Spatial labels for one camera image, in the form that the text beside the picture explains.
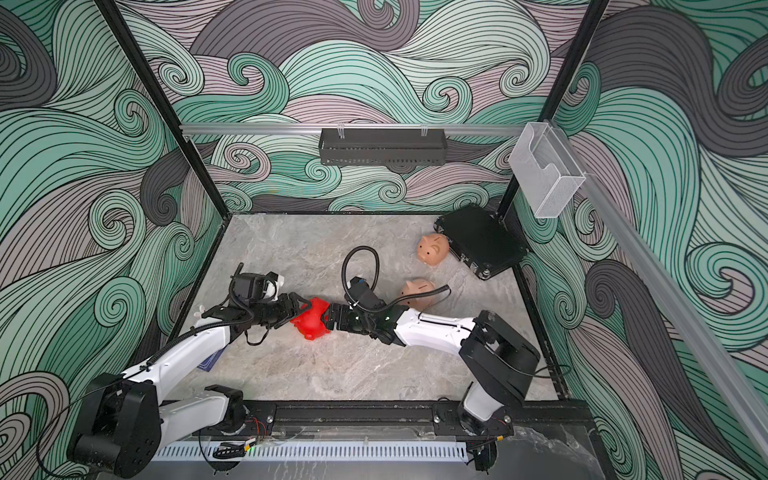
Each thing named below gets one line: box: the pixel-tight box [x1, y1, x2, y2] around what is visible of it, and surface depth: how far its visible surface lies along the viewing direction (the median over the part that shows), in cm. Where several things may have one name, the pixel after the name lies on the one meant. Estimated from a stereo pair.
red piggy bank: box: [290, 297, 330, 341], surface depth 85 cm
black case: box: [433, 205, 529, 280], surface depth 106 cm
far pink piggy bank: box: [417, 233, 449, 266], surface depth 101 cm
